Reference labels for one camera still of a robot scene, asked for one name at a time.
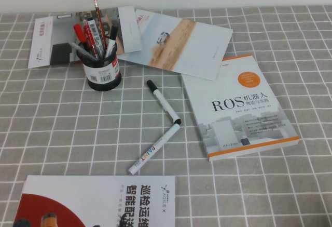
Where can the white PAINT marker pen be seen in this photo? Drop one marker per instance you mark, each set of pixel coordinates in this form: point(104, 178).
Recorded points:
point(153, 149)

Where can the black mesh pen holder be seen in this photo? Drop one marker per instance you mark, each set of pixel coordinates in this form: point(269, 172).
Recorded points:
point(103, 81)

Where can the grey pen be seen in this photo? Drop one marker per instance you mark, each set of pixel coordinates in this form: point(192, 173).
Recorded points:
point(80, 49)

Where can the slim red pen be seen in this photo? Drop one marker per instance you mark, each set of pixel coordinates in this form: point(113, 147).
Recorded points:
point(88, 35)

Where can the red pen with thick cap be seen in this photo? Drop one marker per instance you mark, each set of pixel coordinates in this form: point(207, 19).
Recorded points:
point(77, 31)

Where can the white marker with black cap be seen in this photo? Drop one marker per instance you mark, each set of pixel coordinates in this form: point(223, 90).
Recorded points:
point(113, 32)
point(162, 99)

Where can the brochure with desert photo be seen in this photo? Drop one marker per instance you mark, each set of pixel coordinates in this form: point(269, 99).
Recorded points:
point(197, 50)

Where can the white orange ROS book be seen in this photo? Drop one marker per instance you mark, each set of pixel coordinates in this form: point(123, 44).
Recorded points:
point(233, 120)

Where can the white marker with barcode label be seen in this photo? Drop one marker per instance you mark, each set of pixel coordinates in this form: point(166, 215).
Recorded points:
point(94, 31)

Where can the red black striped pencil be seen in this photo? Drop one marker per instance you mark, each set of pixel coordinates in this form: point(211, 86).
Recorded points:
point(98, 16)

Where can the white red AgileX brochure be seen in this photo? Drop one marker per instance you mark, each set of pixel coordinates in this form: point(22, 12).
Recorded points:
point(103, 201)

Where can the brochure with office photo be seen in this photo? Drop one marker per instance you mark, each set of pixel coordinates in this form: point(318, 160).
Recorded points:
point(44, 45)

